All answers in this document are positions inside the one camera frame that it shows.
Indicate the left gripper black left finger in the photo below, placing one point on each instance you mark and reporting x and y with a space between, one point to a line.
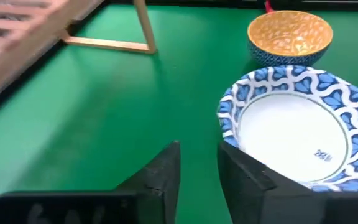
148 193

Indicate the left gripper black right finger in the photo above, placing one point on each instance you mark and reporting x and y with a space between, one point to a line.
247 193

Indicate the blue patterned paper bowl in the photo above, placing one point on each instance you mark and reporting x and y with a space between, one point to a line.
291 133

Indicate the yellow and blue ceramic bowl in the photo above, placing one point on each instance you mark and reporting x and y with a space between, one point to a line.
291 34

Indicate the slatted wooden shelf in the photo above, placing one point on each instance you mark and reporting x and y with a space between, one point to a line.
11 46

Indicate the green table mat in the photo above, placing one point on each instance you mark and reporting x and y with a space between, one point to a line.
104 109

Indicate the small red tag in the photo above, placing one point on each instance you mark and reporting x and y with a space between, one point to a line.
268 6

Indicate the black metal table frame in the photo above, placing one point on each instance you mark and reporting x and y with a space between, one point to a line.
197 2

